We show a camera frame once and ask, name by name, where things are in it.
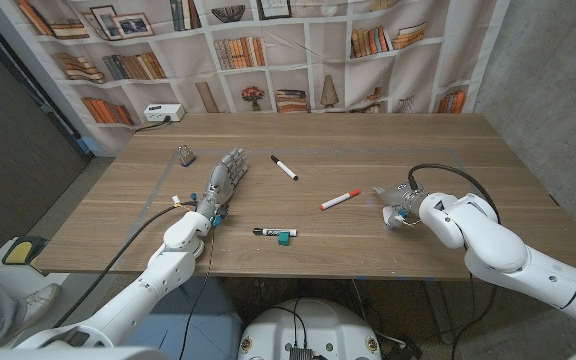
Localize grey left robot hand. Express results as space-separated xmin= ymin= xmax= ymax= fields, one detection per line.
xmin=195 ymin=147 xmax=249 ymax=218

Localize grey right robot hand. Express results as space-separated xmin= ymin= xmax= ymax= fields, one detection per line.
xmin=371 ymin=182 xmax=422 ymax=231

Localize white airpods case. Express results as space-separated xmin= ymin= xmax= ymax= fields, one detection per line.
xmin=381 ymin=205 xmax=404 ymax=230

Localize slim white marker red cap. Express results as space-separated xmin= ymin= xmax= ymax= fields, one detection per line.
xmin=318 ymin=188 xmax=362 ymax=212

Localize slim white marker black cap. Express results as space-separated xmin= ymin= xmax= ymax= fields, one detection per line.
xmin=269 ymin=154 xmax=300 ymax=182

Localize thick black labelled marker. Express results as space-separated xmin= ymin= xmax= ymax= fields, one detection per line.
xmin=252 ymin=227 xmax=299 ymax=238

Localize white power strip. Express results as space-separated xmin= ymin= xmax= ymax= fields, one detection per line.
xmin=142 ymin=102 xmax=187 ymax=124

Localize printed bookshelf backdrop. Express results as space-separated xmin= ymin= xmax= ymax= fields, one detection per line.
xmin=0 ymin=0 xmax=512 ymax=156

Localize grey table leg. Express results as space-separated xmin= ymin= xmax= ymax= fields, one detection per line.
xmin=420 ymin=279 xmax=457 ymax=346

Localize blue floor mat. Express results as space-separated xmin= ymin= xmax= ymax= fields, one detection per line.
xmin=122 ymin=277 xmax=244 ymax=360

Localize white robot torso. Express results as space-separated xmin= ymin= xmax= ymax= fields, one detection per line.
xmin=237 ymin=298 xmax=383 ymax=360

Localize dark perforated panel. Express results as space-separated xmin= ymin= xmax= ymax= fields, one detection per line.
xmin=0 ymin=9 xmax=94 ymax=266

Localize yellow and black pedal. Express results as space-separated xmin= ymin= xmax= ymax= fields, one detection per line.
xmin=1 ymin=235 xmax=49 ymax=266

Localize white shoe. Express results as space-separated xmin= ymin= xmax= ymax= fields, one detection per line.
xmin=17 ymin=283 xmax=62 ymax=331

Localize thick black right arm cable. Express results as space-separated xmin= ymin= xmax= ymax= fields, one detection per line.
xmin=406 ymin=162 xmax=502 ymax=360

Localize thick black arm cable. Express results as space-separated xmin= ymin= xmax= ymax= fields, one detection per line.
xmin=52 ymin=201 xmax=197 ymax=330
xmin=406 ymin=162 xmax=502 ymax=360

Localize black power strip cable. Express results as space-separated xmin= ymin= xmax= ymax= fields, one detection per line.
xmin=132 ymin=115 xmax=173 ymax=135

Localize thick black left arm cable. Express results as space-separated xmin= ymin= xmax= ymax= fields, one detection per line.
xmin=52 ymin=201 xmax=197 ymax=330

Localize thin black left wrist wire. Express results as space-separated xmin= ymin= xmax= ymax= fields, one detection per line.
xmin=177 ymin=224 xmax=218 ymax=360

